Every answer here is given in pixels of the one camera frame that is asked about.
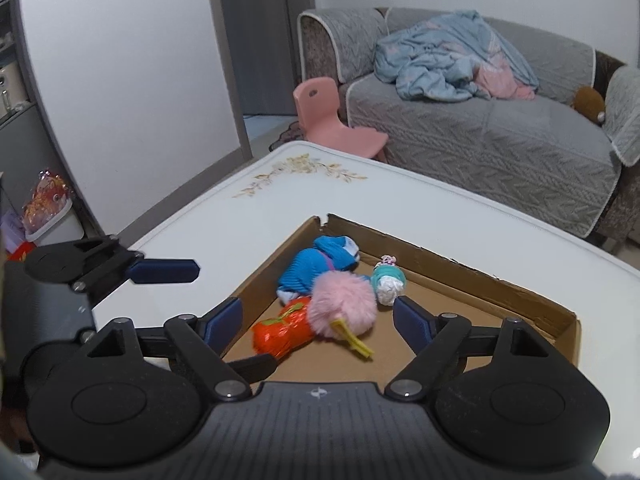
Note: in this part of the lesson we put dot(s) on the light blue crumpled blanket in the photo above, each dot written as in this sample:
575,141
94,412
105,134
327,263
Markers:
436,59

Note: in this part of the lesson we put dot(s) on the brown plush toy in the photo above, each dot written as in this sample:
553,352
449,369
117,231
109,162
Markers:
590,104

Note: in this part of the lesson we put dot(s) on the red snack bag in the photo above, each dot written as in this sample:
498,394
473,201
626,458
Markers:
50,202

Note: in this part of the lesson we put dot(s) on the orange plastic bundle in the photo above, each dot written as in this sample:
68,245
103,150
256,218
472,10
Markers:
287,332

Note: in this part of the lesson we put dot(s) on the grey quilted sofa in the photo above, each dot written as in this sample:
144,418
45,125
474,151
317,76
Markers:
539,157

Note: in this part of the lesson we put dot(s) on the blue white sock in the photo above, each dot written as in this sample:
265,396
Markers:
327,253

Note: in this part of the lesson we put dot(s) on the teal white small sock roll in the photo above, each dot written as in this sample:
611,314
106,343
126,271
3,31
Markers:
388,281

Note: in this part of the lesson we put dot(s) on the pink garment on sofa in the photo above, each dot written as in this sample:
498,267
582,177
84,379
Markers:
496,78

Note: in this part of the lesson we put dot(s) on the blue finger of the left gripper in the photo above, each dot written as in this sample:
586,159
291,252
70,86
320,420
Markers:
256,368
163,271

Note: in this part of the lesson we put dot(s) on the brown cardboard tray box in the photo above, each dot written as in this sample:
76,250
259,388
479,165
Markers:
437,284

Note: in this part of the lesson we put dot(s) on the grey door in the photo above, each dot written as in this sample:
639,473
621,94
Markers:
262,37

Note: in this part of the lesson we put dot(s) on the grey floor mat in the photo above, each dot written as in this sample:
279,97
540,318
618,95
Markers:
294,132

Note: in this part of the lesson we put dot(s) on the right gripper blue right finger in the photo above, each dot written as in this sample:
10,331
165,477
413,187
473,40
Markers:
415,325

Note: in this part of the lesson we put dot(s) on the pink plastic child chair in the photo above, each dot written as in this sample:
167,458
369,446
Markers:
317,103

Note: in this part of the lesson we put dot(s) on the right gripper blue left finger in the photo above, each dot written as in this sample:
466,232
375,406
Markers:
219,326

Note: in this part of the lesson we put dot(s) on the pink fluffy pompom ball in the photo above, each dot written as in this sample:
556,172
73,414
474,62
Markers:
343,307

